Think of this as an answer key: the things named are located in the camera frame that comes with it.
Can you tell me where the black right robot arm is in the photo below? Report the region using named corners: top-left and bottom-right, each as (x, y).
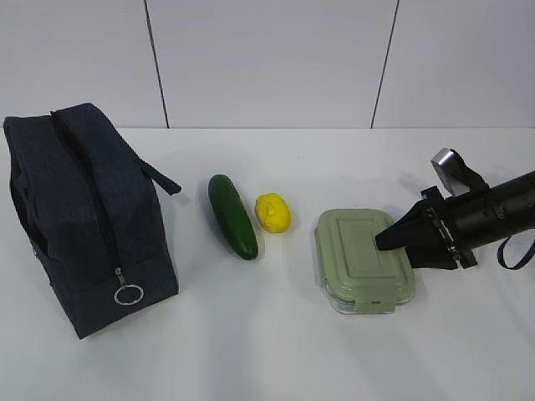
top-left (375, 172), bottom-right (534, 270)

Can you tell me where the yellow lemon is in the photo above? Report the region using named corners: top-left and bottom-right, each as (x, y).
top-left (255, 193), bottom-right (292, 233)

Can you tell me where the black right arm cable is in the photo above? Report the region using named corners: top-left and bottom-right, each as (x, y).
top-left (496, 227), bottom-right (535, 271)

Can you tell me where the green cucumber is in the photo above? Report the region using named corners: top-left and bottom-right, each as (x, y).
top-left (208, 174), bottom-right (259, 261)

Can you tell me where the green lidded food container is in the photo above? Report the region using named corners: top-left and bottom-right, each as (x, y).
top-left (314, 209), bottom-right (415, 314)

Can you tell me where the navy blue lunch bag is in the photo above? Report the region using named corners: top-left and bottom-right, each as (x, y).
top-left (3, 103), bottom-right (181, 338)

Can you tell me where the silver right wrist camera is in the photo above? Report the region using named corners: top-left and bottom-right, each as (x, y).
top-left (431, 148), bottom-right (488, 196)

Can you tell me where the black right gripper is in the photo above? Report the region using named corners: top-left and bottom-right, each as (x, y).
top-left (375, 187), bottom-right (508, 270)

